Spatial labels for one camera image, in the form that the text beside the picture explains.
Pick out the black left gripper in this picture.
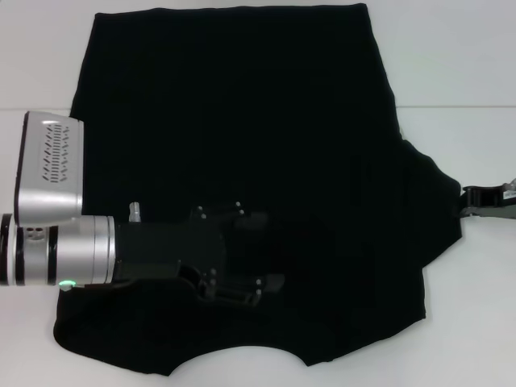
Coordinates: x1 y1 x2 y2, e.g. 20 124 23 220
114 200 286 310

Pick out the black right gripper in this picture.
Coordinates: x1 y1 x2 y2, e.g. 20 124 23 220
457 182 516 222

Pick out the black t-shirt with FREE print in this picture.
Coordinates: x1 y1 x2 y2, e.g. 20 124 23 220
52 2 464 367

